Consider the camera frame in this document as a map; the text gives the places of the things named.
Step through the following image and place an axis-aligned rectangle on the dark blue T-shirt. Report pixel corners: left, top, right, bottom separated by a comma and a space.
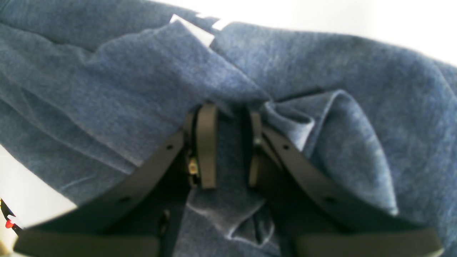
1, 0, 456, 257

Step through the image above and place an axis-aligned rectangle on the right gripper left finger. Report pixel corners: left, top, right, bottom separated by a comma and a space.
14, 104, 218, 257

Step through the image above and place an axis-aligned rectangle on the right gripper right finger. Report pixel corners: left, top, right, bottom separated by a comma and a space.
247, 112, 444, 257

